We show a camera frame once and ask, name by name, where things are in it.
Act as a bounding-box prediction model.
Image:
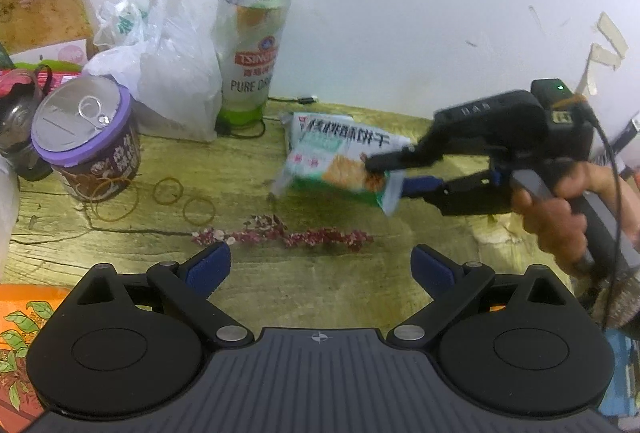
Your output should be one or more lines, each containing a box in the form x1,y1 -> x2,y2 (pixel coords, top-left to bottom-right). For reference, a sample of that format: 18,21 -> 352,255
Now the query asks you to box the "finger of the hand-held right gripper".
364,142 -> 451,173
400,170 -> 520,218

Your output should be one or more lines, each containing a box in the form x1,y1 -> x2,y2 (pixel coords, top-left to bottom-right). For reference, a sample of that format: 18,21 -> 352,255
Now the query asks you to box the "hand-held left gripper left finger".
75,240 -> 253,349

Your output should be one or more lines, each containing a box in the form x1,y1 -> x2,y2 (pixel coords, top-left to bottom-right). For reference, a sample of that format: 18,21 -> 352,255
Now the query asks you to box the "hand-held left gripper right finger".
389,244 -> 568,349

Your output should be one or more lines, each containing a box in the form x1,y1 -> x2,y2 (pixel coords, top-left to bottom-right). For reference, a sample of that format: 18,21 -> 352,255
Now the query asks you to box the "green biscuit packet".
270,112 -> 413,216

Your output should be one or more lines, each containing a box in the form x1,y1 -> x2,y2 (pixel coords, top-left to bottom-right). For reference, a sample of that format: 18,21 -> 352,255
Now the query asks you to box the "orange illustrated box lid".
0,284 -> 76,419

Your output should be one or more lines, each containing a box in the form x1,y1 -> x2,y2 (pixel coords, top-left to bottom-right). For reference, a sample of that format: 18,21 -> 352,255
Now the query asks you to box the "person's right hand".
514,160 -> 640,274

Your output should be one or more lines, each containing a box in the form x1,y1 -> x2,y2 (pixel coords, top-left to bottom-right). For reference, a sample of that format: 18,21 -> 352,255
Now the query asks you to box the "clear plastic wrap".
472,213 -> 523,246

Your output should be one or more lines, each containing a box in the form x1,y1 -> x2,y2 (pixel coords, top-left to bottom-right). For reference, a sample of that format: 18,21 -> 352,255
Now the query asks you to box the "small rubber band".
182,198 -> 217,225
152,177 -> 185,205

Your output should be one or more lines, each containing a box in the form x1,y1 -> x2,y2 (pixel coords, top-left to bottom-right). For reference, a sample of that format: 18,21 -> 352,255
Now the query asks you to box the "large rubber band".
89,177 -> 138,221

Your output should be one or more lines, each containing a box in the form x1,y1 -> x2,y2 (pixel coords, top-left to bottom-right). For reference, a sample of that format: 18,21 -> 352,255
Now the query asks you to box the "black pole with label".
612,116 -> 640,154

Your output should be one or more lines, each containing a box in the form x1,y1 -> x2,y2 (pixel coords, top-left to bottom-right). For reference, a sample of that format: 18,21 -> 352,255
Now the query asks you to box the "purple-lidded food can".
31,76 -> 142,203

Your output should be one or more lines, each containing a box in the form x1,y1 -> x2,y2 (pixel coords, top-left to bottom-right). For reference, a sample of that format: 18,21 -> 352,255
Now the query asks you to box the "green and white beer can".
215,0 -> 292,130

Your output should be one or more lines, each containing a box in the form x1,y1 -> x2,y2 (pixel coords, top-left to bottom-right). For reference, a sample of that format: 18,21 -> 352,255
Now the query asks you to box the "white plastic bag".
82,0 -> 223,144

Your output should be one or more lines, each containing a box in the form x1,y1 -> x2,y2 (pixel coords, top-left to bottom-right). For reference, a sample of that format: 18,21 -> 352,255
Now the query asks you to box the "blue box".
597,328 -> 640,419

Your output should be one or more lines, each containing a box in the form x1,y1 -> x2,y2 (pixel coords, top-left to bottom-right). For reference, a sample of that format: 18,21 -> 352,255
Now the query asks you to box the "dark glass jar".
0,66 -> 55,181

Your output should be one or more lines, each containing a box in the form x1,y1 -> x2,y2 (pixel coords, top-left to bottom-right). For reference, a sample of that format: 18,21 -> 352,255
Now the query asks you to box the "pink paper card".
57,40 -> 88,64

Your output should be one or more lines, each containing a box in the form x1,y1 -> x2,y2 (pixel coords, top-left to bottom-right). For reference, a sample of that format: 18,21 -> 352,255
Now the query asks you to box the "green plastic item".
12,60 -> 83,74

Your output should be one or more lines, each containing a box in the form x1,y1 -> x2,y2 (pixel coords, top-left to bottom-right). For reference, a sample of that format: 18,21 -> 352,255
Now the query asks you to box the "thin black cable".
215,96 -> 317,141

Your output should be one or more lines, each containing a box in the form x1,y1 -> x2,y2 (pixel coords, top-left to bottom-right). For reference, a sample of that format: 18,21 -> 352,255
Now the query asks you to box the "peeling wall tape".
575,10 -> 630,96

